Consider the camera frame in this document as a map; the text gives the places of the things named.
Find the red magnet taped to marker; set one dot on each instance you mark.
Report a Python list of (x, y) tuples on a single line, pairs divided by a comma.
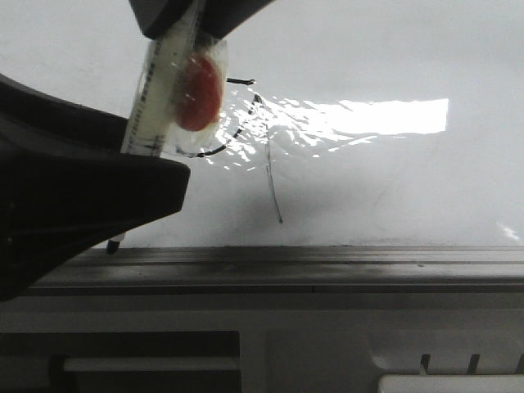
[(198, 100)]

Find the white black whiteboard marker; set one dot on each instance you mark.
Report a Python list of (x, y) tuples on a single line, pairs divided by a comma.
[(149, 120)]

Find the white whiteboard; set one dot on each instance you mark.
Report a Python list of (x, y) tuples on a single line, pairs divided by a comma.
[(375, 123)]

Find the grey aluminium whiteboard frame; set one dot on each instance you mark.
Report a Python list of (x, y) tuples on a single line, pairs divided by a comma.
[(287, 269)]

